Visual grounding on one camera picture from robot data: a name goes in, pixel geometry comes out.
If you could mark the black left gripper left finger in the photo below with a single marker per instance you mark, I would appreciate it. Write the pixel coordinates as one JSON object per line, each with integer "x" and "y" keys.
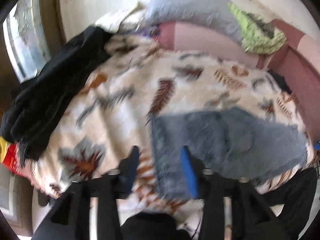
{"x": 128, "y": 172}

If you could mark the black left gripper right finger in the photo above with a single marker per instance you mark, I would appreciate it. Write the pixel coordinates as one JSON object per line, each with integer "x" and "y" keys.
{"x": 192, "y": 168}

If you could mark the grey-blue denim pants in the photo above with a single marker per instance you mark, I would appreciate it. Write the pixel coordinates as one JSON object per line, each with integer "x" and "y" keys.
{"x": 232, "y": 143}

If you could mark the black clothing pile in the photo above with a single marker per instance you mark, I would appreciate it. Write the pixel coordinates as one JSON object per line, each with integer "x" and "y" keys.
{"x": 41, "y": 102}

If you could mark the cream leaf-print fleece blanket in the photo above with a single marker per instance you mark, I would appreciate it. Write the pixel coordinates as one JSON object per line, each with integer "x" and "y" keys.
{"x": 112, "y": 113}

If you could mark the red yellow bag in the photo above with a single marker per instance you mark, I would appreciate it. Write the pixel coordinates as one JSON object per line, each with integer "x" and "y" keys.
{"x": 9, "y": 157}

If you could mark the black garment at sofa corner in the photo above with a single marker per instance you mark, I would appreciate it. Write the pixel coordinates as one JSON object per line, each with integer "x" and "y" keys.
{"x": 281, "y": 82}

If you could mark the green white patterned cloth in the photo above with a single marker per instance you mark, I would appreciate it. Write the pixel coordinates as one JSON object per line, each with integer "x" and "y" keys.
{"x": 258, "y": 36}

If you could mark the white cloth behind sofa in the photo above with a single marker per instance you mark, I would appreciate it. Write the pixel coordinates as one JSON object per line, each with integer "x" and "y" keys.
{"x": 128, "y": 17}

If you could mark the grey quilted pillow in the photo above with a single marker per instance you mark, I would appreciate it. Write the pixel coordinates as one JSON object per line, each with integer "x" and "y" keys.
{"x": 212, "y": 14}

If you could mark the window with frame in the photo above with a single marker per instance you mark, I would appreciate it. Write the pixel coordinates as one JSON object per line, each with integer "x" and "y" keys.
{"x": 25, "y": 40}

